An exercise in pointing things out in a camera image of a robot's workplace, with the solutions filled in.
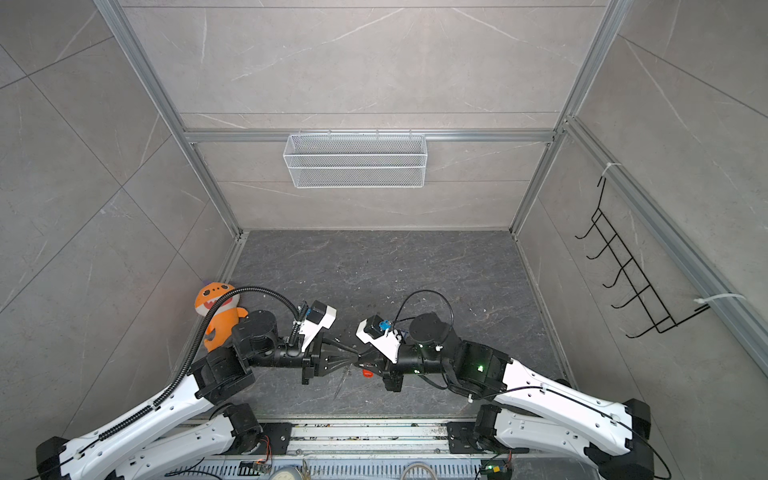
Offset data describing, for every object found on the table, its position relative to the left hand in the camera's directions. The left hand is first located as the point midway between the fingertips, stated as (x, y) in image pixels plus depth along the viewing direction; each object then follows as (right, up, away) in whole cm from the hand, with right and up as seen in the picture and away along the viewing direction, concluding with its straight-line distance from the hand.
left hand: (355, 353), depth 58 cm
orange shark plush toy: (-44, 0, +33) cm, 55 cm away
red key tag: (+2, -5, +2) cm, 6 cm away
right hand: (0, -2, +3) cm, 3 cm away
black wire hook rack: (+62, +11, +5) cm, 63 cm away
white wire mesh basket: (-7, +52, +43) cm, 68 cm away
